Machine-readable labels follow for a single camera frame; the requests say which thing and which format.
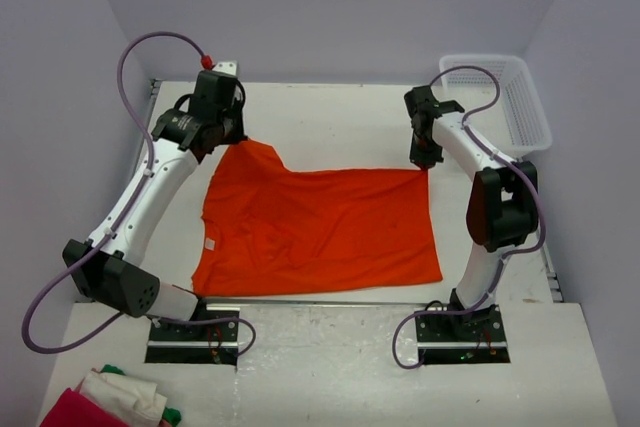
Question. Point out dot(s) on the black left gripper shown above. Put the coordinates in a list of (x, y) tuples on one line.
[(237, 135)]

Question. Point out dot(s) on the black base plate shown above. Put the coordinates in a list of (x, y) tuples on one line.
[(211, 344), (477, 338)]

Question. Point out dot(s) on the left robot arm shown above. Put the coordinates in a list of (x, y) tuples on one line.
[(111, 257)]

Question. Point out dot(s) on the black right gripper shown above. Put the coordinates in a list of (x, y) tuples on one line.
[(425, 161)]

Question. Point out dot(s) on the pink folded shirt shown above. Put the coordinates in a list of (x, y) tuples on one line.
[(74, 410)]

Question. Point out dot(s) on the white plastic basket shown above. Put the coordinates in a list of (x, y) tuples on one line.
[(516, 124)]

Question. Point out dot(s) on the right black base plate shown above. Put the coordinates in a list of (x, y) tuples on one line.
[(477, 338)]

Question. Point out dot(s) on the green folded shirt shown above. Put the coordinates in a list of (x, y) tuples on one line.
[(170, 416)]

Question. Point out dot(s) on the white folded shirt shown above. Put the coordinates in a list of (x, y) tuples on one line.
[(135, 402)]

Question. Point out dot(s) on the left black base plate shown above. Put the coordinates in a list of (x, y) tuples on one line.
[(211, 344)]

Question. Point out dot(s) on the orange t shirt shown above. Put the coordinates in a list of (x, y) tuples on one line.
[(272, 231)]

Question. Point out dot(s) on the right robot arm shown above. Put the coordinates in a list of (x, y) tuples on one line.
[(502, 210)]

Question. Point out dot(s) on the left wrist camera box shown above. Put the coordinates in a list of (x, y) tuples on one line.
[(227, 67)]

